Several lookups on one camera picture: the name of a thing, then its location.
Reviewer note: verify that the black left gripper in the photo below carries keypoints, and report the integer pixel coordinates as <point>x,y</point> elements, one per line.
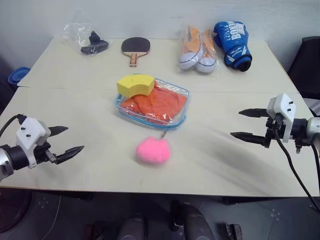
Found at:
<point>45,153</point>

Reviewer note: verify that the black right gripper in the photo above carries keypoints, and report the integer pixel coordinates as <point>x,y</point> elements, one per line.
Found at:
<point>272,130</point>

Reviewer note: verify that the orange cloth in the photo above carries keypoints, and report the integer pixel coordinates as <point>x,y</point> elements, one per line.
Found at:
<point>155,102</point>

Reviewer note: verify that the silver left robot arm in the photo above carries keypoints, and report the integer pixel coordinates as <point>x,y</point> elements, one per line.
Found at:
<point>5,160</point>

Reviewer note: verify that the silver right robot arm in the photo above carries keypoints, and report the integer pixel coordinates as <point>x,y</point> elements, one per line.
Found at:
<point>312,127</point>

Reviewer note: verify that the clear pouch with orange cloth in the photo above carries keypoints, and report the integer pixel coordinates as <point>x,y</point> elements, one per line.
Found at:
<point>176,88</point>

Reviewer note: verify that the clear plastic shoe bag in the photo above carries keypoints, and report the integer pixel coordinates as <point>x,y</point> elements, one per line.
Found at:
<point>183,35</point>

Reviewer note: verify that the orange canvas shoe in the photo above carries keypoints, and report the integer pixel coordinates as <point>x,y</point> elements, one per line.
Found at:
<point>207,57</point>
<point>191,53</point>

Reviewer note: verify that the blue plastic bowl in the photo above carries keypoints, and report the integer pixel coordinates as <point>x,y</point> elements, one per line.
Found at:
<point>18,75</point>

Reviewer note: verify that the black chair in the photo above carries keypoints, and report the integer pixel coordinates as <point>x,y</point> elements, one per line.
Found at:
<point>307,62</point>

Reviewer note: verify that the blue boxing glove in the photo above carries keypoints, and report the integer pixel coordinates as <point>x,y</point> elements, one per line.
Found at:
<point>235,42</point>

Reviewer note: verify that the yellow curved foam block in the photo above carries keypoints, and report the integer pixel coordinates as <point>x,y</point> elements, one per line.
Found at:
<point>132,86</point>

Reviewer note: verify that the black folded cloth item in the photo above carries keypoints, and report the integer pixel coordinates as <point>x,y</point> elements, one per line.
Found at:
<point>93,46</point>

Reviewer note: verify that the black table tennis paddle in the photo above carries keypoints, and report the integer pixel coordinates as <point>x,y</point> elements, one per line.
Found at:
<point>136,45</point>

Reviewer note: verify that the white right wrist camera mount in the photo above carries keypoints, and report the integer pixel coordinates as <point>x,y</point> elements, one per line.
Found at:
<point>282,107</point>

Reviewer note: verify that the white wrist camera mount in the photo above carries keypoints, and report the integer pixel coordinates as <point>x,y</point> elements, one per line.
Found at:
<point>282,107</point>
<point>30,132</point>

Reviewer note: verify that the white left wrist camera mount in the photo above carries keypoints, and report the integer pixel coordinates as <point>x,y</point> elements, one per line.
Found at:
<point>30,132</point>

